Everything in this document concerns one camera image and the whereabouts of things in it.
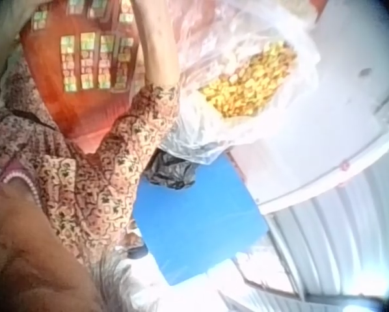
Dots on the blue plastic board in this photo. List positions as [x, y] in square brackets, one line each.
[194, 221]

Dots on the red tray of small packets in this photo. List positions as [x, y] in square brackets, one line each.
[84, 65]

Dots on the black plastic bag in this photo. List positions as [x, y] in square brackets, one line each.
[171, 172]

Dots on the clear bag of yellow snacks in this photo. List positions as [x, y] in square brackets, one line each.
[246, 84]

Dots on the corrugated metal sheet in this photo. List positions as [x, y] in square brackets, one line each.
[341, 243]

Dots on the white table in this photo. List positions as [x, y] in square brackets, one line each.
[337, 107]

